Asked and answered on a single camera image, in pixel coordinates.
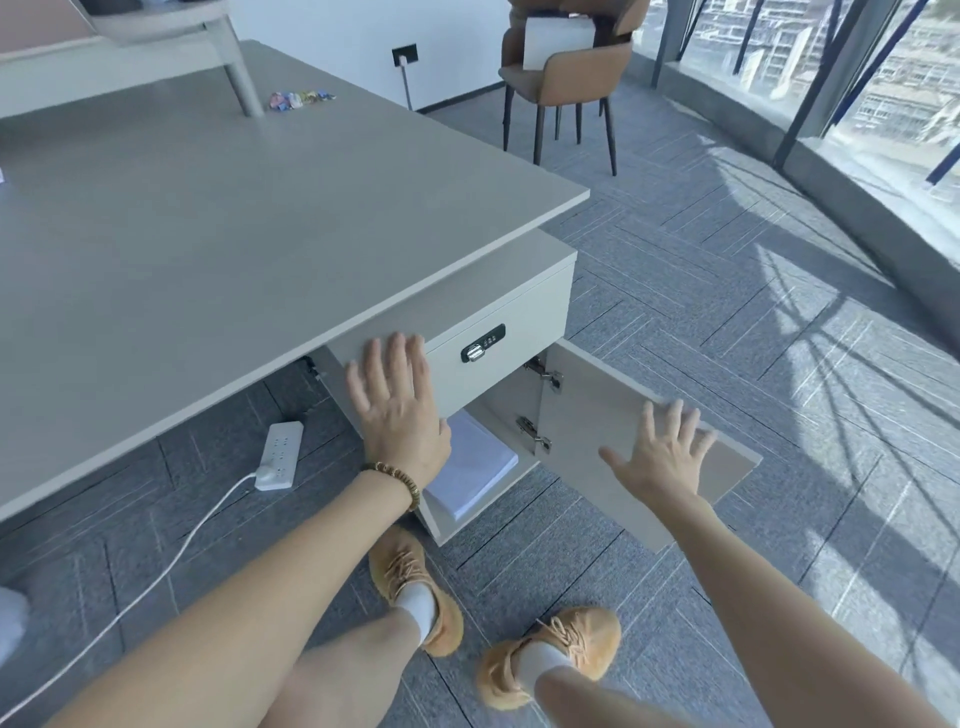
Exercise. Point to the person's left hand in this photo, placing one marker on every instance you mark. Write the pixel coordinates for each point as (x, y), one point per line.
(401, 427)

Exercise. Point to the person's leg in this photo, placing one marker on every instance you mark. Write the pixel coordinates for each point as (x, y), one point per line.
(592, 701)
(337, 675)

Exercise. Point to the beige cabinet door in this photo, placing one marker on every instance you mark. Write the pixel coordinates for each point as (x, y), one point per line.
(600, 420)

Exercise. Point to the black combination drawer lock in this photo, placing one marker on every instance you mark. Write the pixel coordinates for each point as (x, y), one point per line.
(482, 345)

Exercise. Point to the person's right leg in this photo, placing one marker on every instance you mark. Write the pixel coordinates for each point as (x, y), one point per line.
(592, 701)

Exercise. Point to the brown leather chair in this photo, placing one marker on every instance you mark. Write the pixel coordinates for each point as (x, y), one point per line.
(570, 75)

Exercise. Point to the beige cabinet drawer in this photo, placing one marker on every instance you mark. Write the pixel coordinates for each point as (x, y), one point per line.
(517, 315)

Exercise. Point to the person's right little finger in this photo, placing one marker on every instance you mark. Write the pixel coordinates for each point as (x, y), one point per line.
(707, 446)

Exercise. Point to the black wall socket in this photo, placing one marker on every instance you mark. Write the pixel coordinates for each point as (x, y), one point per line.
(404, 55)

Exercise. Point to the white power strip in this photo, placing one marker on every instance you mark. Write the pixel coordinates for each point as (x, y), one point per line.
(279, 454)

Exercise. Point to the person's left forearm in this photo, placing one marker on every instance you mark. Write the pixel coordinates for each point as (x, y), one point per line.
(247, 607)

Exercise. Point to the person's left leg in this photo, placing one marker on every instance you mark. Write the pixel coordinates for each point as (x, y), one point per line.
(337, 675)

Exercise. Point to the person's right hand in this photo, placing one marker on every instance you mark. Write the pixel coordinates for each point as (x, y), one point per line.
(664, 472)

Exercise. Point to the grey office desk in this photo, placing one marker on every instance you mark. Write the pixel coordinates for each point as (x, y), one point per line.
(225, 247)

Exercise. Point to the tan left shoe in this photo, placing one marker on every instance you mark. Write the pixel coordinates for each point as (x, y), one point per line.
(397, 559)

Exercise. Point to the person's right forearm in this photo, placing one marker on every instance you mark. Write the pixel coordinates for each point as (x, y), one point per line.
(780, 622)

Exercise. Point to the pile of colourful clips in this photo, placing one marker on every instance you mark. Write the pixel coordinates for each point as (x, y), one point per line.
(300, 100)

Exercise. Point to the tan shoe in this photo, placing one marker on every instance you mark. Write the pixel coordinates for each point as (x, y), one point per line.
(585, 637)
(397, 559)

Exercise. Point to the stack of white paper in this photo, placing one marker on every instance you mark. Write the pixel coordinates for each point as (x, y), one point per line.
(476, 469)

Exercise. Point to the beige desk cabinet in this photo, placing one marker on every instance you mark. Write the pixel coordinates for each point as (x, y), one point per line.
(517, 307)

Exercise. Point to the person's left middle finger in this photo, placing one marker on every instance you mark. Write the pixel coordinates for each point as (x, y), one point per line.
(396, 356)

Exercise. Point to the white left sock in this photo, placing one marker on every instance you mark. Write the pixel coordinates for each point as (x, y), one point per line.
(417, 604)

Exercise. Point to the tan right shoe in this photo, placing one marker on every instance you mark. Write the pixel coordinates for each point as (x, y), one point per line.
(585, 637)

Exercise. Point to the person's right thumb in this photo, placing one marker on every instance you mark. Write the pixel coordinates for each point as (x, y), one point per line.
(619, 463)

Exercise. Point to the white sock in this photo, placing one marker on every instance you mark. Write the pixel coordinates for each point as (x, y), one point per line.
(541, 661)
(417, 604)

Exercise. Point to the person's right middle finger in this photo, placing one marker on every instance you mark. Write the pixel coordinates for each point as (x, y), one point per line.
(675, 418)

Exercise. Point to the white right sock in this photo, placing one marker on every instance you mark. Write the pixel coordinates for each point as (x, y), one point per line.
(541, 661)

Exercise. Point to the person's left thumb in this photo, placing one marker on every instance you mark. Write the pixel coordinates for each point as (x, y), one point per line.
(445, 442)

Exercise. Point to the person's left little finger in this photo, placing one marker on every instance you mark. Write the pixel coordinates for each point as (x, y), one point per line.
(355, 382)

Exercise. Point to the dark window frame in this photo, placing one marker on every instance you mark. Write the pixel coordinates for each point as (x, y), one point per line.
(817, 90)

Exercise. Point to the metal door hinge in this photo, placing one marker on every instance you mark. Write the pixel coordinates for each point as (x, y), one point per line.
(532, 435)
(546, 375)

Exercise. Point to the white box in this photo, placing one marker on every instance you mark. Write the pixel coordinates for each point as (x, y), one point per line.
(556, 41)

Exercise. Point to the grey desk riser shelf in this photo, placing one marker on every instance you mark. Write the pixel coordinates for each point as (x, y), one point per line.
(112, 52)

